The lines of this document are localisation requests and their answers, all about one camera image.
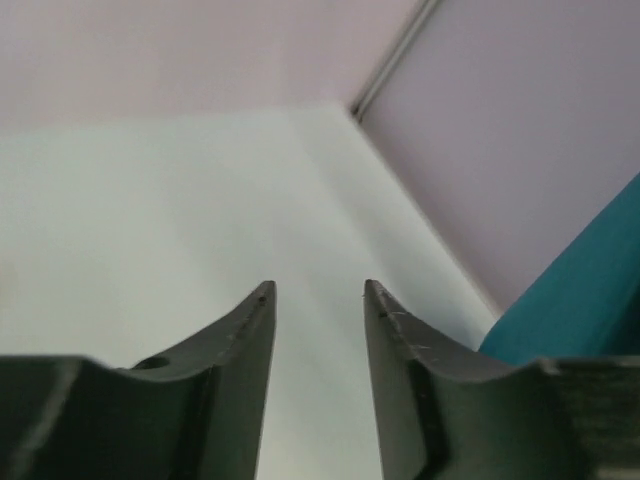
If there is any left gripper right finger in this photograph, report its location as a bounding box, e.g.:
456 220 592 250
363 280 639 479

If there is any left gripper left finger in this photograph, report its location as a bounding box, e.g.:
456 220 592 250
1 281 276 479

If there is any teal satin napkin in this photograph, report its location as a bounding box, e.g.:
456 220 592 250
479 178 639 365

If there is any right aluminium corner post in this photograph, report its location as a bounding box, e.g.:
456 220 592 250
349 0 442 123

